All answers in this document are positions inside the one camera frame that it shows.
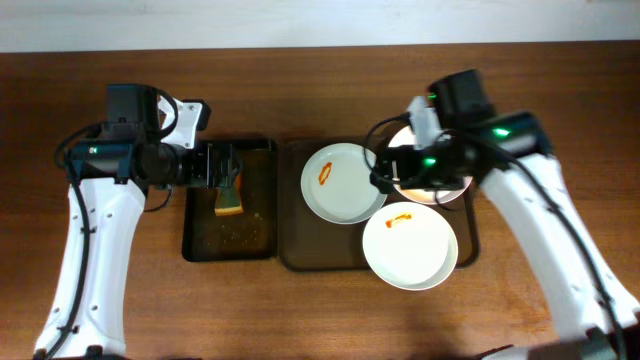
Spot yellow green sponge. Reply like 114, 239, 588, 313
214, 174, 244, 216

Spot white plate ketchup front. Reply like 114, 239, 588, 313
362, 202, 458, 291

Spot white plate ketchup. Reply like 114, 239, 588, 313
362, 202, 458, 291
388, 126, 473, 205
300, 143, 387, 225

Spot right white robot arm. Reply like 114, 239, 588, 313
366, 70, 639, 359

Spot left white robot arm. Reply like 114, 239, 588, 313
34, 84, 244, 359

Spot small black water tray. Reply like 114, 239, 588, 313
182, 138, 278, 262

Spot large brown serving tray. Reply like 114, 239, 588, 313
277, 136, 480, 272

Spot white plate ketchup back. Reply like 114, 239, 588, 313
388, 126, 473, 205

